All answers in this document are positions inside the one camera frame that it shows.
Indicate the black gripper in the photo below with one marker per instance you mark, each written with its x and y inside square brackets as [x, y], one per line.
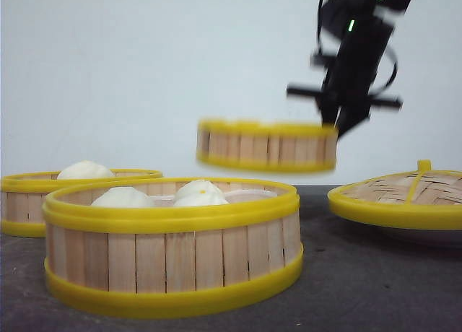
[349, 76]

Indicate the woven bamboo steamer lid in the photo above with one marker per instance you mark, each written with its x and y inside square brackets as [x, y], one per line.
[423, 199]

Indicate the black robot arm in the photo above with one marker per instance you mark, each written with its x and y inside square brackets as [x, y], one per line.
[333, 16]

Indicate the white plate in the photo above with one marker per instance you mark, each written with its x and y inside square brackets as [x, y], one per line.
[431, 238]

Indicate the right front white bun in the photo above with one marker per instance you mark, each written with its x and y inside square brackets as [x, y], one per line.
[199, 193]

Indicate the white bun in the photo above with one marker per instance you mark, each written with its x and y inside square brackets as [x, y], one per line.
[199, 193]
[124, 197]
[85, 170]

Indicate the front bamboo steamer basket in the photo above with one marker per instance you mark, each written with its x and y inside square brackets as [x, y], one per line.
[171, 262]

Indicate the left front white bun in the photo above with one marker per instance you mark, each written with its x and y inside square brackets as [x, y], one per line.
[124, 197]

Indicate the white bun back left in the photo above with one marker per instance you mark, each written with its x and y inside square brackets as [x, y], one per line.
[85, 170]

